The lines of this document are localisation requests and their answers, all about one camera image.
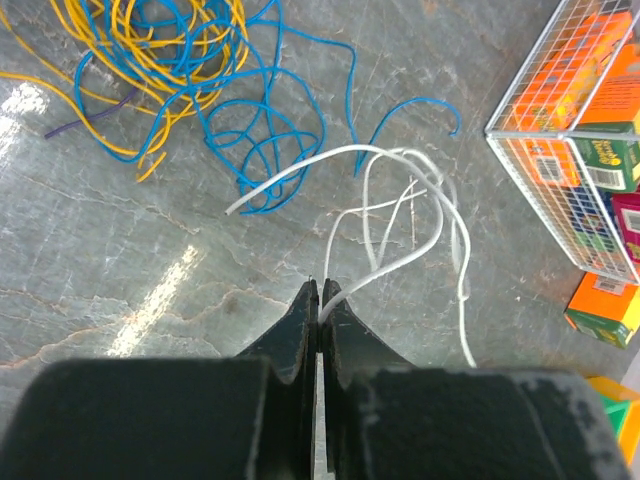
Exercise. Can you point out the yellow bin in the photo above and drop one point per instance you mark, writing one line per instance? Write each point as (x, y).
(628, 440)

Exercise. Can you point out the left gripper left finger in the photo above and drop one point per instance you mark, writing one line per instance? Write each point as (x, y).
(249, 416)

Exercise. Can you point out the sponge box on table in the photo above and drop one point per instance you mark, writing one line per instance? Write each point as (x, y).
(605, 309)

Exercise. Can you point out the front green bin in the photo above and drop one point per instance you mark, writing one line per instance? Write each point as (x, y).
(616, 411)

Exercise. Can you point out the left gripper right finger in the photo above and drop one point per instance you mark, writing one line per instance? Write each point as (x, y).
(389, 419)

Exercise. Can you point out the pink orange box in rack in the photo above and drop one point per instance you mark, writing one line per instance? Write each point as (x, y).
(627, 210)

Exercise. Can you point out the white wire shelf rack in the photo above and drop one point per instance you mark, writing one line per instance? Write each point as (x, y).
(576, 217)

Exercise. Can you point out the sponge box in rack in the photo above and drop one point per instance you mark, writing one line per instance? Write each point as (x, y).
(591, 84)

